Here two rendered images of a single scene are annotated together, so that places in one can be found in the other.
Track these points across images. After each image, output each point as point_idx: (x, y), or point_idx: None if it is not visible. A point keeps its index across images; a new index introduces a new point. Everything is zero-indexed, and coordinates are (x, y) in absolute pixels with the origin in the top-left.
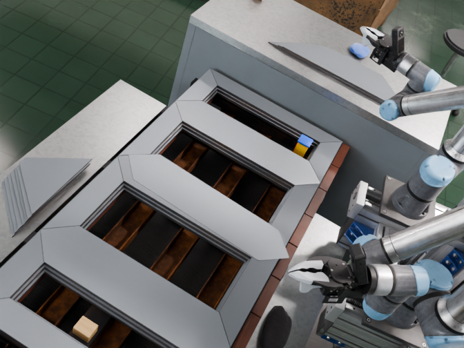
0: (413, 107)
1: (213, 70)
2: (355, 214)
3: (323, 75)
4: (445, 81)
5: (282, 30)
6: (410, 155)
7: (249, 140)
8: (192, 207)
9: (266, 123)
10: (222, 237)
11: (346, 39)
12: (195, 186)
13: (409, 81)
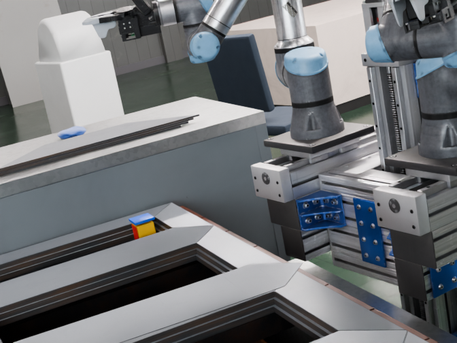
0: (224, 15)
1: None
2: (290, 190)
3: (75, 156)
4: (178, 101)
5: None
6: (245, 146)
7: (87, 264)
8: (140, 327)
9: None
10: (217, 308)
11: (43, 141)
12: (107, 318)
13: (185, 21)
